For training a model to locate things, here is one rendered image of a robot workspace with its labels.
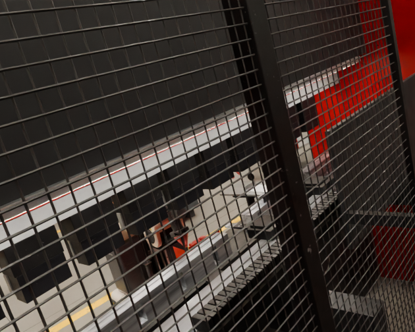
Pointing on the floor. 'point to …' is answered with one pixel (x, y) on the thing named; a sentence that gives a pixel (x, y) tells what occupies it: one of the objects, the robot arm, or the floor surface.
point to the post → (304, 227)
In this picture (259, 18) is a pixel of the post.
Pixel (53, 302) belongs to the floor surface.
